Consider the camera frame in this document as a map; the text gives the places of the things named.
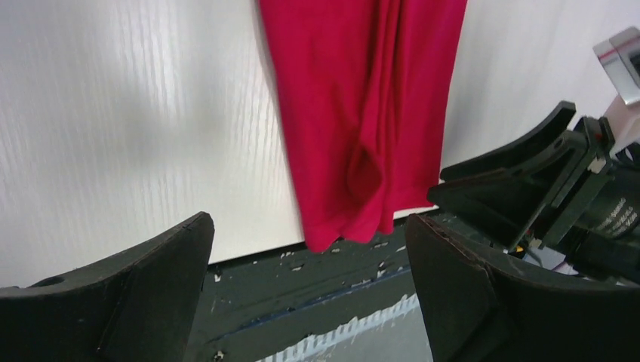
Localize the red t shirt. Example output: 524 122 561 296
259 1 466 252

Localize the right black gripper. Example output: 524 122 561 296
427 100 639 256

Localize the white slotted cable duct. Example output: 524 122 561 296
260 294 420 362

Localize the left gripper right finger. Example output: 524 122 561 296
405 215 639 361

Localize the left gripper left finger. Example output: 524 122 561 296
1 212 214 361

